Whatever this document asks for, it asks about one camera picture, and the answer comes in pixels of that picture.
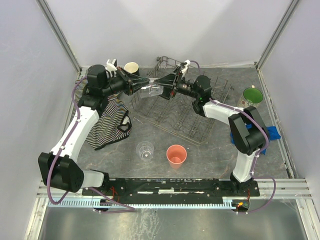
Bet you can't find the black mug cream inside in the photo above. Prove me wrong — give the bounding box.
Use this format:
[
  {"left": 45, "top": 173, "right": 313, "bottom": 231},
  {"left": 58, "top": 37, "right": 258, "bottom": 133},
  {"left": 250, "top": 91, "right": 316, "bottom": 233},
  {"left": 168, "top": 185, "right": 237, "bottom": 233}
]
[{"left": 123, "top": 62, "right": 140, "bottom": 77}]

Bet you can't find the clear plastic cup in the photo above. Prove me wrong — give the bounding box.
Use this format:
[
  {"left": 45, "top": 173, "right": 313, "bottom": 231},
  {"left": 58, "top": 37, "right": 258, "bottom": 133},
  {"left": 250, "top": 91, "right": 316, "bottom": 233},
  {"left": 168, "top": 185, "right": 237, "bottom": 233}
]
[
  {"left": 136, "top": 141, "right": 154, "bottom": 161},
  {"left": 139, "top": 84, "right": 164, "bottom": 99}
]

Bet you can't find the salmon pink plastic cup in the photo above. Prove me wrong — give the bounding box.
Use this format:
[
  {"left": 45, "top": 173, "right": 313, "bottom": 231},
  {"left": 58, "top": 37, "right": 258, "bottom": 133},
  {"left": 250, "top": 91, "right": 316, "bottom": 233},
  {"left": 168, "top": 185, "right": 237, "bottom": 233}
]
[{"left": 166, "top": 144, "right": 187, "bottom": 169}]

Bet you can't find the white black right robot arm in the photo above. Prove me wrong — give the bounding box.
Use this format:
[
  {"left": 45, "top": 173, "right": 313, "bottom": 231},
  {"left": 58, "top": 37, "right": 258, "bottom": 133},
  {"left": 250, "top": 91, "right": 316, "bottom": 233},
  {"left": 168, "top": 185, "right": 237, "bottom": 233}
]
[{"left": 165, "top": 64, "right": 269, "bottom": 194}]

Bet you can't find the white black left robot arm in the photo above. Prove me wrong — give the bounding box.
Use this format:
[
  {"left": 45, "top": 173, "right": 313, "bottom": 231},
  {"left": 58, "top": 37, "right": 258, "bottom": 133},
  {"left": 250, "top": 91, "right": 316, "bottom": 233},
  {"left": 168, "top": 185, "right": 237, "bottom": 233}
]
[{"left": 38, "top": 64, "right": 150, "bottom": 193}]

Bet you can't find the striped cloth garment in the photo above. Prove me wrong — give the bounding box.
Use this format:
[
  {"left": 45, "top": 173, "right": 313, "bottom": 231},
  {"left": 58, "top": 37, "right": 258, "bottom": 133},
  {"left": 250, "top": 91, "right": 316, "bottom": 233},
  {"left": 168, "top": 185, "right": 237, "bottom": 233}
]
[{"left": 86, "top": 92, "right": 132, "bottom": 151}]

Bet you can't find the christmas mug green inside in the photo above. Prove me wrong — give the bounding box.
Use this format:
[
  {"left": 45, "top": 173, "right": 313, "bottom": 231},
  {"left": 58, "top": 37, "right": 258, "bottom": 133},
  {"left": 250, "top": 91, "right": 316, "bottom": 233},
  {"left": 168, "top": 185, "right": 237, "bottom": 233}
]
[{"left": 237, "top": 85, "right": 264, "bottom": 108}]

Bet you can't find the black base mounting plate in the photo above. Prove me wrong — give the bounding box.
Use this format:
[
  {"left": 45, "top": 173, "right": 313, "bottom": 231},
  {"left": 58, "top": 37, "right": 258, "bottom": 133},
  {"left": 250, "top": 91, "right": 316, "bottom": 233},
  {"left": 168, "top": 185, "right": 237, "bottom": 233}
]
[{"left": 95, "top": 177, "right": 260, "bottom": 200}]

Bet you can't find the blue microfibre cloth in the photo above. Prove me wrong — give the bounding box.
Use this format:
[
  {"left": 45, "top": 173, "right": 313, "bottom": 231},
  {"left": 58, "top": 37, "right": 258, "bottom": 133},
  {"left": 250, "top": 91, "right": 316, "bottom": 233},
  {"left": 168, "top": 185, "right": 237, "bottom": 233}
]
[{"left": 229, "top": 124, "right": 281, "bottom": 155}]

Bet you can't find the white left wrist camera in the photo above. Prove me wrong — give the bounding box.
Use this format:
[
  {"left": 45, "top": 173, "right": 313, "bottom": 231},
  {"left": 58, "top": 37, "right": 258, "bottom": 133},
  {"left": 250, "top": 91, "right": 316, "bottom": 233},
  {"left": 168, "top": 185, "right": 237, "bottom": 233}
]
[{"left": 106, "top": 58, "right": 118, "bottom": 72}]

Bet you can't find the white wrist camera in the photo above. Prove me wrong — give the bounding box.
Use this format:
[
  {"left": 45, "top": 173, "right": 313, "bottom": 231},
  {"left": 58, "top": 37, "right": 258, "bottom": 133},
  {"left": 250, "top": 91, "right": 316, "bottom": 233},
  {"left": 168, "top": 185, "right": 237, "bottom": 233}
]
[
  {"left": 180, "top": 59, "right": 191, "bottom": 75},
  {"left": 106, "top": 58, "right": 118, "bottom": 72}
]

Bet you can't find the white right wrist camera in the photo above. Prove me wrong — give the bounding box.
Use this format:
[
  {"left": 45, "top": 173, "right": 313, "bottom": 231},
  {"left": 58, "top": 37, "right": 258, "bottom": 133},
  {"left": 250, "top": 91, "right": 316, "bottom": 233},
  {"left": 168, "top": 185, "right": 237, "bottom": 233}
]
[{"left": 180, "top": 59, "right": 191, "bottom": 75}]

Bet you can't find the grey wire dish rack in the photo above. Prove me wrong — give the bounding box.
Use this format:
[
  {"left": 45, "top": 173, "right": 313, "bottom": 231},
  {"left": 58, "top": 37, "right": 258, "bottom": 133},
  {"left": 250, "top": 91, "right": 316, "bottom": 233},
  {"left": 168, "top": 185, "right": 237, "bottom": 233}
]
[{"left": 129, "top": 56, "right": 232, "bottom": 145}]

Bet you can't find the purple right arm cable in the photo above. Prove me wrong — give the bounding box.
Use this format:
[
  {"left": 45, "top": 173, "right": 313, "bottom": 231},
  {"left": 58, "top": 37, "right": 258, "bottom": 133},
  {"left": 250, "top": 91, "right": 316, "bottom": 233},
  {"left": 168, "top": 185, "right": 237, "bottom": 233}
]
[{"left": 188, "top": 60, "right": 277, "bottom": 215}]

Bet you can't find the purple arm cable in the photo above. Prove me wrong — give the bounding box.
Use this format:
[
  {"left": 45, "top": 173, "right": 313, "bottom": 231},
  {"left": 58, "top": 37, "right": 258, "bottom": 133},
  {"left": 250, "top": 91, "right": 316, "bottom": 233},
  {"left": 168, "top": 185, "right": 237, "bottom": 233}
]
[
  {"left": 46, "top": 74, "right": 137, "bottom": 215},
  {"left": 188, "top": 60, "right": 277, "bottom": 215}
]

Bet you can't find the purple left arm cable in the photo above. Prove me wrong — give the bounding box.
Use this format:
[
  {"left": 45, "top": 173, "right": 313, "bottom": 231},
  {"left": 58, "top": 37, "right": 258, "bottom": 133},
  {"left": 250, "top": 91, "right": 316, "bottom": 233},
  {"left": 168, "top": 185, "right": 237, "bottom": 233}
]
[{"left": 46, "top": 74, "right": 137, "bottom": 215}]

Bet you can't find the light blue cable duct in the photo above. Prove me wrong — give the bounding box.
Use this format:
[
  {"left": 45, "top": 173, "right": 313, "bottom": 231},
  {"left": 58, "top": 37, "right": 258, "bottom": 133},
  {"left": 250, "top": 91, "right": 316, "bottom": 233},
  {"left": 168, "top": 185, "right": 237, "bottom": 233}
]
[{"left": 46, "top": 197, "right": 237, "bottom": 209}]

